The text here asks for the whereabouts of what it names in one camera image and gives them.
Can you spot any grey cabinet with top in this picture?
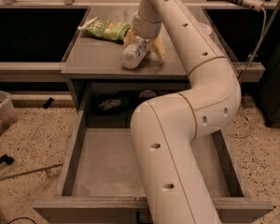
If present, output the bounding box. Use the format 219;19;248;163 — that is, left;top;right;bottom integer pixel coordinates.
61;5;240;112

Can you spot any grey open top drawer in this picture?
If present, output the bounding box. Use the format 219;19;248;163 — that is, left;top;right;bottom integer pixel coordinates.
34;80;273;224

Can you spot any black clamp tool on floor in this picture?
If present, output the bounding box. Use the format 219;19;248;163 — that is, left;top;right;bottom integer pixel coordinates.
0;154;14;165

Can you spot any white power cable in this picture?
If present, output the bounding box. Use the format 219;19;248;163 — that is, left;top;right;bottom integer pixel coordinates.
226;7;268;140

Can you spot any clear plastic bottle white cap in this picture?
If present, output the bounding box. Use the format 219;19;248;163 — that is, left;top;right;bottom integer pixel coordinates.
121;36;148;69

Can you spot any black cable on floor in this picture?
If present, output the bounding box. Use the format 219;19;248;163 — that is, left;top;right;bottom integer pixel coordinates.
6;217;37;224

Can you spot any thin wooden stick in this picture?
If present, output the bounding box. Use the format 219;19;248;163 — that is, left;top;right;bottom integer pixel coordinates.
0;163;63;182

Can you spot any small black block on floor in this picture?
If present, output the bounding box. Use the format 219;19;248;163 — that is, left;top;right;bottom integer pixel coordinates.
43;97;54;109

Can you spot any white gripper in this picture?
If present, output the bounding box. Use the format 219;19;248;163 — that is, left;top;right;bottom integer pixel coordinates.
123;13;165;63

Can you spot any white ceramic bowl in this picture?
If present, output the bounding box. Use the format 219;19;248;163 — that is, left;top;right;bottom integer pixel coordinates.
198;22;213;35

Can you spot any green chip bag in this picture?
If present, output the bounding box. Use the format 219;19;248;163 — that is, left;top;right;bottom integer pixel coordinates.
78;17;131;42

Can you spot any clear plastic storage bin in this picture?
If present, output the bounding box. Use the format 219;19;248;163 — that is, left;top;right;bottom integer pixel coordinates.
0;91;19;135

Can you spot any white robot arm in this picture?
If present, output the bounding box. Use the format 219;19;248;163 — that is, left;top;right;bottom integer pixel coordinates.
131;0;241;224

